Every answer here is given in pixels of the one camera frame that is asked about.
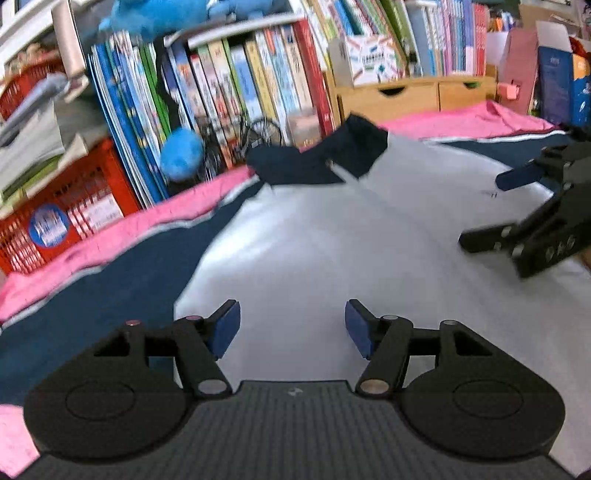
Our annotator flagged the row of tall picture books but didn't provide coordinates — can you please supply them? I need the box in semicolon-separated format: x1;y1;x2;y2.
164;18;336;155

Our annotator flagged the stack of books and papers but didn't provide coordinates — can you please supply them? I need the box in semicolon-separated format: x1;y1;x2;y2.
0;74;112;206

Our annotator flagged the blue cat plush toy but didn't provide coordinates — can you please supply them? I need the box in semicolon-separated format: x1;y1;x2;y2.
208;0;296;20
99;0;209;36

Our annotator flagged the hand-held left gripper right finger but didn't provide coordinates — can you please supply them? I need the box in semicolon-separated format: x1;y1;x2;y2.
345;299;506;397

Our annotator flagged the row of thin blue books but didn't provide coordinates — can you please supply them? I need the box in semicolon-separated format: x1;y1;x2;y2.
88;30;172;208

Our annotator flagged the white and navy jacket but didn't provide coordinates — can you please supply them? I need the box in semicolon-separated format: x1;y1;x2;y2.
0;113;591;480

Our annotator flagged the pink rabbit print blanket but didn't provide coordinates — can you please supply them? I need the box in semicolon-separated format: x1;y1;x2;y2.
0;100;557;478

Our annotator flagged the white shelf board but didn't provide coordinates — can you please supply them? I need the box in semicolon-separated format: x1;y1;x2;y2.
164;11;306;48

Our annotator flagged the blue plush ball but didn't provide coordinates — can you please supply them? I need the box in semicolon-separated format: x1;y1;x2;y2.
159;128;205;180

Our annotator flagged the blue cardboard box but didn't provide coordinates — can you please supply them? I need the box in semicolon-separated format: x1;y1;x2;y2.
536;21;591;128

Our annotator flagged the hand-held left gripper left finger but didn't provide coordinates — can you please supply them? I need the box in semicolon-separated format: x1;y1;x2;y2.
78;299;241;398

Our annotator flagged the pink cardboard board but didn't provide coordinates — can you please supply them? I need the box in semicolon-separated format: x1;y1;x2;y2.
501;28;541;116

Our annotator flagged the pink metallic tablet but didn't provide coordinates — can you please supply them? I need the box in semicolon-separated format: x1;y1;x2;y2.
51;0;89;101

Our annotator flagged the large red plastic basket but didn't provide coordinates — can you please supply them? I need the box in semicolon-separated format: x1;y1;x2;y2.
0;138;141;276

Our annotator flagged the small red plastic basket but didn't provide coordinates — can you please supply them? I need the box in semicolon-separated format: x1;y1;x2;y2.
0;60;65;121

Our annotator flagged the white colourful print box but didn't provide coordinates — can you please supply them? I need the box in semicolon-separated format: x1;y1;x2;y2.
329;34;400;88

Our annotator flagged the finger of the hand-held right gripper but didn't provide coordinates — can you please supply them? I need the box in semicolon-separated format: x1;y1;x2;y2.
496;161;550;192
459;222;532;253

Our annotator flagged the small pink box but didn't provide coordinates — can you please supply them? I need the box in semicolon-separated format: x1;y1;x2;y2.
288;113;322;149

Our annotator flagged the wooden drawer organizer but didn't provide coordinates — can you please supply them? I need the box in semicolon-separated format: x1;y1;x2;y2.
335;76;498;126

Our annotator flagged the tangle of black cables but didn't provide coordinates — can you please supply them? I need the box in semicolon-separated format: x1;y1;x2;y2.
198;115;286;181

